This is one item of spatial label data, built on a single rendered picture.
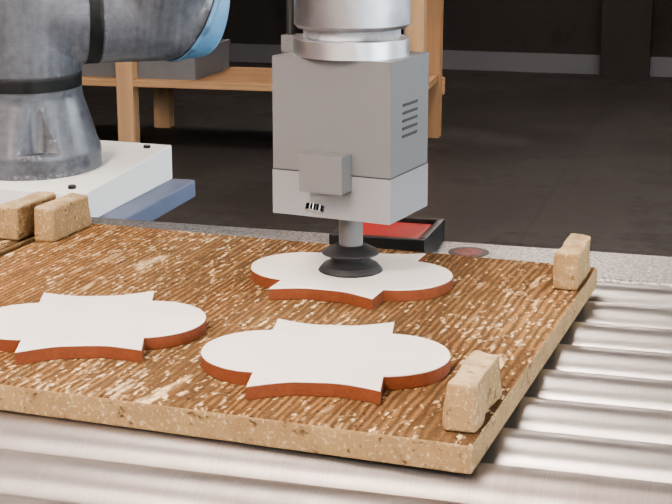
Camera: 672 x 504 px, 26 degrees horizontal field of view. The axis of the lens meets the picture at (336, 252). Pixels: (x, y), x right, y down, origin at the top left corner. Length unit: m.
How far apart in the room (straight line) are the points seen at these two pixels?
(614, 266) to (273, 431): 0.44
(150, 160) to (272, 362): 0.82
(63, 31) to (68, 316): 0.65
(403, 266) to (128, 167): 0.61
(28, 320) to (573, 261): 0.35
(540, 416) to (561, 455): 0.05
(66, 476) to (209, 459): 0.07
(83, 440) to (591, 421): 0.27
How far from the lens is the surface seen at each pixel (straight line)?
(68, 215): 1.12
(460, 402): 0.71
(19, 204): 1.11
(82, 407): 0.78
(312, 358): 0.80
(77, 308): 0.90
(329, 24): 0.91
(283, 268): 0.98
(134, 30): 1.51
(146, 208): 1.52
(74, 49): 1.51
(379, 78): 0.91
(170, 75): 6.71
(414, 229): 1.15
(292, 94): 0.94
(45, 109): 1.50
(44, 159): 1.50
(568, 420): 0.80
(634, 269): 1.11
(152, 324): 0.87
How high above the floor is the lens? 1.20
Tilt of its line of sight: 14 degrees down
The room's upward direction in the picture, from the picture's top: straight up
